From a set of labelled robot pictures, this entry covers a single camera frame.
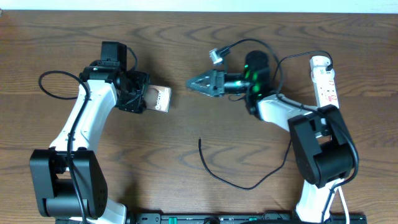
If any white power strip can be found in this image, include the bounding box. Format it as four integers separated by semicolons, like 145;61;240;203
310;55;340;108

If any black charger cable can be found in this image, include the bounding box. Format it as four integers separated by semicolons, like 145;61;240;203
198;50;334;191

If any Galaxy smartphone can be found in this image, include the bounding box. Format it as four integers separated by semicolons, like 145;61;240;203
144;85;172;113

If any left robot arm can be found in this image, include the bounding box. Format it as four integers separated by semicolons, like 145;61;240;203
29;41;149;223

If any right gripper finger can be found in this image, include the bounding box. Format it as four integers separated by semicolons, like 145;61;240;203
188;86;214;96
186;70;216;88

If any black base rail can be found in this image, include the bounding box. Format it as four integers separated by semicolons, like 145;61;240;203
126;210;368;224

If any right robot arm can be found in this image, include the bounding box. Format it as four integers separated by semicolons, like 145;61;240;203
186;50;359;223

